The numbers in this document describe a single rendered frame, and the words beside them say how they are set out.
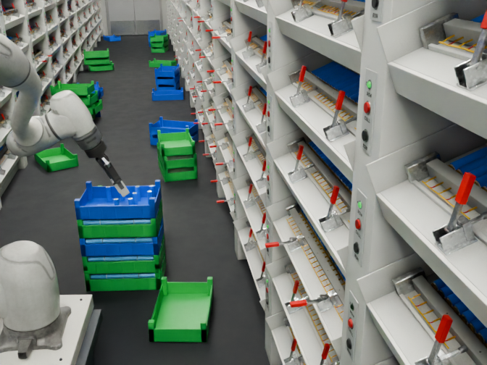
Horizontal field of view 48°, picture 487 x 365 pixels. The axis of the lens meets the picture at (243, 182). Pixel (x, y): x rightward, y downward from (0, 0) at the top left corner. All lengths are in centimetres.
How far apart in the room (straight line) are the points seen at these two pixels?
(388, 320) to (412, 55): 39
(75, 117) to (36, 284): 63
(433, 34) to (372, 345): 51
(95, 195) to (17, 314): 86
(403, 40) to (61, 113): 137
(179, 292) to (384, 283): 142
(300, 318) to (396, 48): 91
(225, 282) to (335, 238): 126
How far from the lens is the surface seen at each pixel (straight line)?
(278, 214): 159
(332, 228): 111
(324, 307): 121
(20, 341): 165
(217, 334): 202
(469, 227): 68
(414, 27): 78
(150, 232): 215
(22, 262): 155
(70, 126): 194
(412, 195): 80
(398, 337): 85
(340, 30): 100
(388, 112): 79
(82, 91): 465
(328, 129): 104
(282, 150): 151
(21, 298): 158
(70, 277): 245
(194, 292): 223
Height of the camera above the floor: 122
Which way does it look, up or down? 22 degrees down
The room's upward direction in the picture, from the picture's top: 1 degrees counter-clockwise
